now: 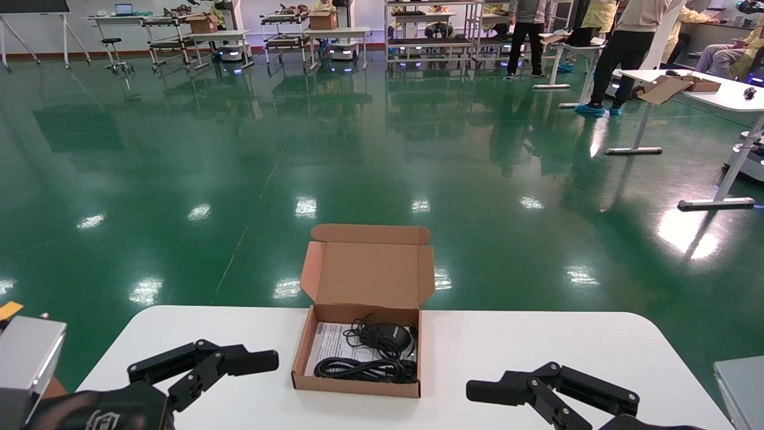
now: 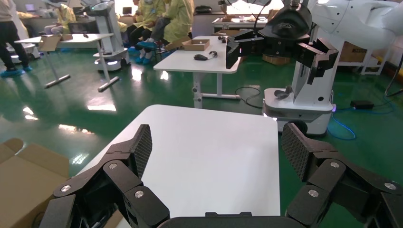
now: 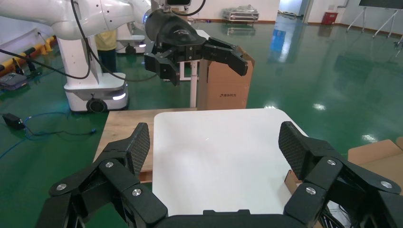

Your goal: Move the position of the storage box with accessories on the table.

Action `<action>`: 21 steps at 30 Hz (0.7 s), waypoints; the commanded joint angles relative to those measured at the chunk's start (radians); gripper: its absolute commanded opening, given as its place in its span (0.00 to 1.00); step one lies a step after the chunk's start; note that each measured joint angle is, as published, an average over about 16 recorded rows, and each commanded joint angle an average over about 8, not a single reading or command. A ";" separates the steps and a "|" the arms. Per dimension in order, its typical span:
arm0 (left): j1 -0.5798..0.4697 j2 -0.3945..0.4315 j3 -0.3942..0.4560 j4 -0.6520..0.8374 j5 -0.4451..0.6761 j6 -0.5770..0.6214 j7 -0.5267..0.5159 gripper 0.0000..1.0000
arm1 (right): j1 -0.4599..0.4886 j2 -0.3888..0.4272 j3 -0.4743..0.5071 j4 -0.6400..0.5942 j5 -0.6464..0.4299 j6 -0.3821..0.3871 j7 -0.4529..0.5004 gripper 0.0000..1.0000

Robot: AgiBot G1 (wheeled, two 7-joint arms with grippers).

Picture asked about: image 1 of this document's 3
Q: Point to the open flat cardboard box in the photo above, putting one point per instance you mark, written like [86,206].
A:
[665,91]

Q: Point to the seated person in grey trousers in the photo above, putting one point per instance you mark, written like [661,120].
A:
[725,57]

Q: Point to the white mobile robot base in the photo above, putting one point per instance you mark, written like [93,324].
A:
[230,54]
[343,52]

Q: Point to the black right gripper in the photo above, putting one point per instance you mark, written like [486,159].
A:
[650,425]

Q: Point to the metal cart with parts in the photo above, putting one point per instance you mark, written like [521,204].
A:
[164,45]
[285,42]

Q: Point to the standing person in yellow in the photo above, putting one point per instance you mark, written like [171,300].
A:
[600,15]

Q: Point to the large white pedestal table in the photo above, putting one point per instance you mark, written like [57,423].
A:
[728,98]

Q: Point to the white desk with laptop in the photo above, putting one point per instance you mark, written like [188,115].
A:
[113,18]

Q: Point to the black board on stand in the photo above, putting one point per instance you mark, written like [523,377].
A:
[30,6]

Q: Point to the person in grey top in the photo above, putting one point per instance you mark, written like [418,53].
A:
[528,36]

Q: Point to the brown cardboard carton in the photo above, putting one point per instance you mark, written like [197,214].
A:
[322,21]
[203,25]

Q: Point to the small black gadget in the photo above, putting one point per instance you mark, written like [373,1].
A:
[749,93]

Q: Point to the yellow tag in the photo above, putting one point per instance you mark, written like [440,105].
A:
[9,310]

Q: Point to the open laptop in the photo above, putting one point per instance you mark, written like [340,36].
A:
[123,9]

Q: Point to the seated person in yellow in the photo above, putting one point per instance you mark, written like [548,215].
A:
[686,15]

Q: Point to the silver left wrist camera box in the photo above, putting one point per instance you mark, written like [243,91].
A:
[27,358]

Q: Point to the small white pedestal table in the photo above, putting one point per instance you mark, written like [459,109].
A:
[588,49]

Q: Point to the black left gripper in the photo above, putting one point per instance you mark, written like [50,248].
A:
[101,412]

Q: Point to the brown cardboard storage box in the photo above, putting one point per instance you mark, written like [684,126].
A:
[367,272]

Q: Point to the black swivel stool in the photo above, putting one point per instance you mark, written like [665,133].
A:
[111,42]

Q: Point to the white work table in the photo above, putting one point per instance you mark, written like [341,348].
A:
[221,34]
[340,31]

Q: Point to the metal shelf rack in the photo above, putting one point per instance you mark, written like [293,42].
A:
[495,39]
[430,43]

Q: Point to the white printed manual sheet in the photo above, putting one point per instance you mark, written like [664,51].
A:
[331,346]

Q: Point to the person in beige top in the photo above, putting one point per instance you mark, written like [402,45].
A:
[627,48]

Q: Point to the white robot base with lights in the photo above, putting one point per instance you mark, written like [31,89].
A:
[752,164]

